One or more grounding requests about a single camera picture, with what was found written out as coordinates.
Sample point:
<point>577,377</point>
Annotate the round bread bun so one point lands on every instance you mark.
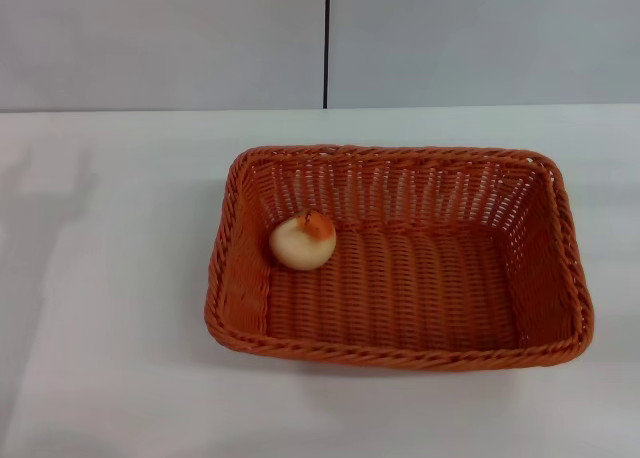
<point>300,245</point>

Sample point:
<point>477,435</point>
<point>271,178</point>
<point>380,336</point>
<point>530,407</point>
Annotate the orange woven plastic basket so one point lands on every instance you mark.
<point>395,278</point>

